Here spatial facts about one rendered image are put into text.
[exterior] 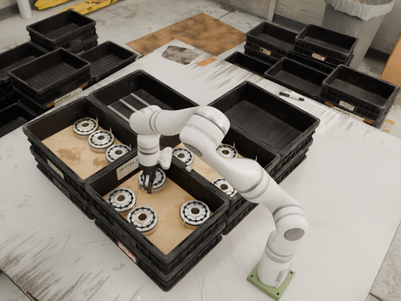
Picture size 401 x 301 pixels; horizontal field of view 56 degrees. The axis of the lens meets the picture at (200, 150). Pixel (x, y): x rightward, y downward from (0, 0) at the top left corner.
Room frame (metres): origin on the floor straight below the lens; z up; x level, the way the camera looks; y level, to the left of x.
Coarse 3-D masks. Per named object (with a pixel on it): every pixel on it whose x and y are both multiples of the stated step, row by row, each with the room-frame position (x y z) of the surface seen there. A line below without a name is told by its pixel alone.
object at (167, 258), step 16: (96, 176) 0.82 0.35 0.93; (192, 176) 0.86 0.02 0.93; (96, 192) 0.75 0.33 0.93; (112, 208) 0.70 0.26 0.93; (224, 208) 0.73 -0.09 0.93; (128, 224) 0.64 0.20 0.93; (208, 224) 0.67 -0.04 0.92; (144, 240) 0.59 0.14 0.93; (192, 240) 0.62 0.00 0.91; (160, 256) 0.55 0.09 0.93
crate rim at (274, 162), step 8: (232, 128) 1.13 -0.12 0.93; (160, 136) 1.05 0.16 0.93; (248, 136) 1.09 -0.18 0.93; (256, 144) 1.05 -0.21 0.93; (272, 152) 1.01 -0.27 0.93; (176, 160) 0.93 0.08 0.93; (272, 160) 0.97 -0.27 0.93; (192, 168) 0.89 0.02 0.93; (264, 168) 0.92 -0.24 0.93; (200, 176) 0.86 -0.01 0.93; (208, 184) 0.83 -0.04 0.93; (224, 192) 0.80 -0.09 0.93; (232, 200) 0.77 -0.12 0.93
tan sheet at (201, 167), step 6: (180, 144) 1.12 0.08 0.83; (240, 156) 1.07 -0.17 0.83; (198, 162) 1.02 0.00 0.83; (204, 162) 1.02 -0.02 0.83; (198, 168) 0.99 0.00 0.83; (204, 168) 0.99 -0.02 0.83; (210, 168) 0.99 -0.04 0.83; (204, 174) 0.96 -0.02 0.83; (210, 174) 0.96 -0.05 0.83; (216, 174) 0.96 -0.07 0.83; (210, 180) 0.93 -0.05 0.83
